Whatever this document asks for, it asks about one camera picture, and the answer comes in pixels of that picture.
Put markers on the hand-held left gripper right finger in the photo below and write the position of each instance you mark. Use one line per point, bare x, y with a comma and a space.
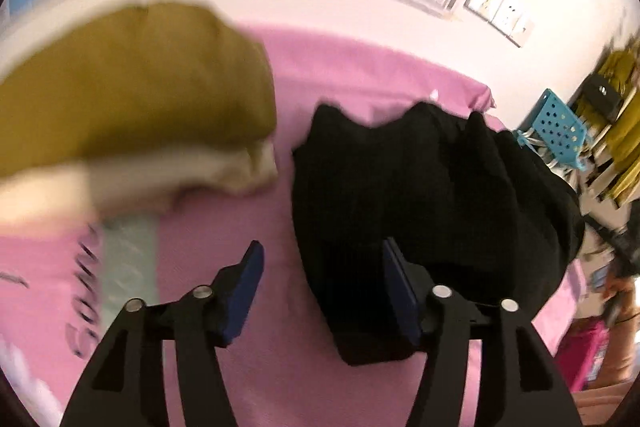
400, 292

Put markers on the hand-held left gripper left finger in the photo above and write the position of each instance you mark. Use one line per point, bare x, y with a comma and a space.
245, 292

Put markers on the black buttoned coat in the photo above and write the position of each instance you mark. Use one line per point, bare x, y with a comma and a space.
430, 217

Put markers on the person's right forearm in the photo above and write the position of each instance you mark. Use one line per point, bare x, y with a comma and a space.
622, 337

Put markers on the yellow-green hanging cloth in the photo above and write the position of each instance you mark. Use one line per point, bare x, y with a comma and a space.
622, 142

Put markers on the pink storage box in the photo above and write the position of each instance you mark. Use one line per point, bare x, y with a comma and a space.
580, 357

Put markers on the blue perforated basket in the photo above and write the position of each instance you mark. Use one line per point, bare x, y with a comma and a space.
557, 127

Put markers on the cream pillow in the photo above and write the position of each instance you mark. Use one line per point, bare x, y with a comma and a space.
165, 177

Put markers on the small black bag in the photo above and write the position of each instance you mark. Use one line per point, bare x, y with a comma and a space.
604, 96

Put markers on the pink printed bed sheet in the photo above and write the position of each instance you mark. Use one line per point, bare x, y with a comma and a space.
350, 72

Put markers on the mustard pillow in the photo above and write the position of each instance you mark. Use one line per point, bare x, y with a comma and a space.
130, 82

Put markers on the white framed wall pictures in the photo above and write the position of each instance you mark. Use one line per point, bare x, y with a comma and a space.
500, 9

